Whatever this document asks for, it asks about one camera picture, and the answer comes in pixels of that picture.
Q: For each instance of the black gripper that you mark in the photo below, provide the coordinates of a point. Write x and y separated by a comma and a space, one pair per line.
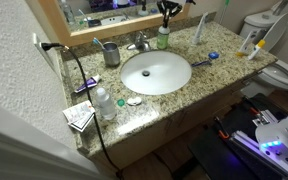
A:
170, 1

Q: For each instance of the green pump soap bottle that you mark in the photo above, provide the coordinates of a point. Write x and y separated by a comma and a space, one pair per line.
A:
163, 38

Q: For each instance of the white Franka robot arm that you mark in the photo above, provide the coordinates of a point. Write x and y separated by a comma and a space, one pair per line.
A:
284, 140

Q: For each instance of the white bottle yellow cap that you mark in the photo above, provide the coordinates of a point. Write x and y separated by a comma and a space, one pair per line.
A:
255, 51

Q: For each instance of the green bottle cap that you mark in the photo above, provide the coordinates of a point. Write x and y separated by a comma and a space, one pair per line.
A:
121, 102

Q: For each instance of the clear plastic water bottle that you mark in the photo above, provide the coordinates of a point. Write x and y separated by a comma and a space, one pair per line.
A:
106, 105

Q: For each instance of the white electric toothbrush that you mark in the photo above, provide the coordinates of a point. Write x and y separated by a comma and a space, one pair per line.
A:
199, 31

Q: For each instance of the chrome faucet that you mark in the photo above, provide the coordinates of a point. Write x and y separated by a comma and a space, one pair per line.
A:
140, 41

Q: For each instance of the wooden framed mirror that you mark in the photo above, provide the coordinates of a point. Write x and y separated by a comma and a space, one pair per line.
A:
117, 28

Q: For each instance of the blue razor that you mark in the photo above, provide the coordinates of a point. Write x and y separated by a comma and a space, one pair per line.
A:
200, 63

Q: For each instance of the blue floss box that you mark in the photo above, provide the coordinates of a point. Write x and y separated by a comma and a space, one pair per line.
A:
213, 55

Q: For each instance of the white oval sink basin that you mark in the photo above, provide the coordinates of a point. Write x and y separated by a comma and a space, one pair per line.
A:
164, 75

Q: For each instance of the steel cup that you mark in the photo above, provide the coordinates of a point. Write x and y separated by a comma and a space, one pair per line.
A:
111, 55

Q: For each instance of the blue white toothbrush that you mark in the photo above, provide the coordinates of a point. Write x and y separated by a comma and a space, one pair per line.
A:
98, 42

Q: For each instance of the short white tube blue print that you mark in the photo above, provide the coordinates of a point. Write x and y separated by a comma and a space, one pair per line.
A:
247, 43

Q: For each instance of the purple toothpaste tube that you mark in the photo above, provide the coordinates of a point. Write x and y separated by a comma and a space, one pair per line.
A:
88, 84

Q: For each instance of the wooden vanity cabinet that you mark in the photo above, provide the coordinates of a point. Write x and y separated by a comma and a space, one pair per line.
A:
170, 133

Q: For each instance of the white toilet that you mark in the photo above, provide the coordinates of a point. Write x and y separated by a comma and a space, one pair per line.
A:
284, 75

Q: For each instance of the black orange clamp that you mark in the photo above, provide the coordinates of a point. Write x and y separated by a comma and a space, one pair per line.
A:
223, 133
254, 111

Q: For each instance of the black robot cart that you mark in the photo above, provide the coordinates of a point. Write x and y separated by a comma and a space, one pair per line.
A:
214, 156

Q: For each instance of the white door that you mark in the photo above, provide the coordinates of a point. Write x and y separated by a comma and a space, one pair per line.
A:
24, 153

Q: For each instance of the white wall outlet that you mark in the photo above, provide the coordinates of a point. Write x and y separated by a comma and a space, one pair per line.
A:
39, 45

